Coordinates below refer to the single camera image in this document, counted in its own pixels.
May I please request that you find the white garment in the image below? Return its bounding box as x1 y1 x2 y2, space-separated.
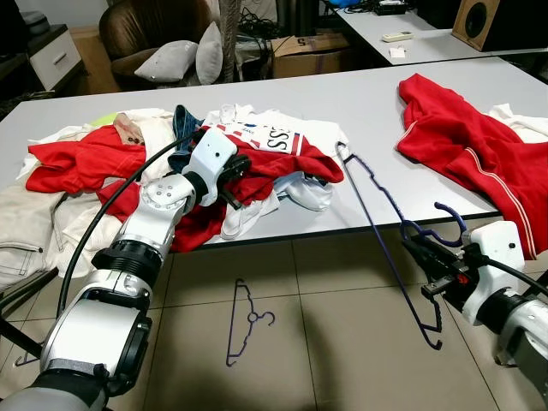
221 170 337 242
492 103 548 145

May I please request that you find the blue denim garment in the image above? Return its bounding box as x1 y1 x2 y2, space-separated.
170 104 206 172

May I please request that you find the white shirt with red print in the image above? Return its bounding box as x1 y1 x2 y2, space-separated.
205 103 350 159

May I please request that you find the red shirt with white stripe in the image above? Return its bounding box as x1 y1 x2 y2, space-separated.
396 73 548 260

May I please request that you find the grey pillow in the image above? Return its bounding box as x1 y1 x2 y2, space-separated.
134 40 200 84
195 21 225 85

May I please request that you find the tan spotted cloth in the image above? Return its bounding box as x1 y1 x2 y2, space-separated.
116 111 143 143

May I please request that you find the printed cardboard box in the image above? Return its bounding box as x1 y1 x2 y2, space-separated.
270 33 352 80

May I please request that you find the brown leather chair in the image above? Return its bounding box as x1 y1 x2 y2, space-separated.
98 0 225 86

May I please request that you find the white remote control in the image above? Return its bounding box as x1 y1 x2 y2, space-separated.
380 31 417 44

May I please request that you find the white drawer cabinet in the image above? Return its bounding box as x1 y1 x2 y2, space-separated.
26 24 86 93

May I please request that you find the black electronic device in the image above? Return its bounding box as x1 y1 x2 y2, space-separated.
372 0 414 16

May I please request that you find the wooden speaker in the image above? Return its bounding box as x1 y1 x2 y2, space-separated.
451 0 548 52

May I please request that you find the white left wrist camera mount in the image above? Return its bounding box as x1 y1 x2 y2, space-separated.
182 128 239 206

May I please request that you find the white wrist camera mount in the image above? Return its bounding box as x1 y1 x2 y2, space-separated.
450 221 525 325
182 128 239 206

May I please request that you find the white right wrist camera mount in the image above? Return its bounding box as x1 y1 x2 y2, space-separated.
450 221 525 325

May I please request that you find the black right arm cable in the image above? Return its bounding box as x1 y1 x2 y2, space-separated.
475 257 548 296

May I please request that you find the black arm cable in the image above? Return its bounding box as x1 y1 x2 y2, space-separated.
475 257 548 296
56 128 208 292

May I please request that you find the grey brown upright post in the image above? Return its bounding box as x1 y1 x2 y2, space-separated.
221 0 241 82

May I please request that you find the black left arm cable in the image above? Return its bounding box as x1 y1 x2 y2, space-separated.
56 128 208 292

